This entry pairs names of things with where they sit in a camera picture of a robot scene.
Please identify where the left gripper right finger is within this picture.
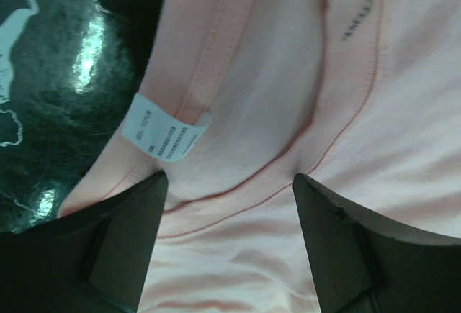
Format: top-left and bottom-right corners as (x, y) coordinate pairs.
(293, 173), (460, 313)

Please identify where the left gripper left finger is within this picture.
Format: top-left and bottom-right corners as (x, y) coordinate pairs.
(1, 171), (168, 313)

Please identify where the pink t shirt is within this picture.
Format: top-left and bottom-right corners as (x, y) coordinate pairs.
(59, 0), (460, 312)

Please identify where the black marble pattern mat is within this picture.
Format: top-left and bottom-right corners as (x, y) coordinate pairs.
(1, 0), (163, 233)

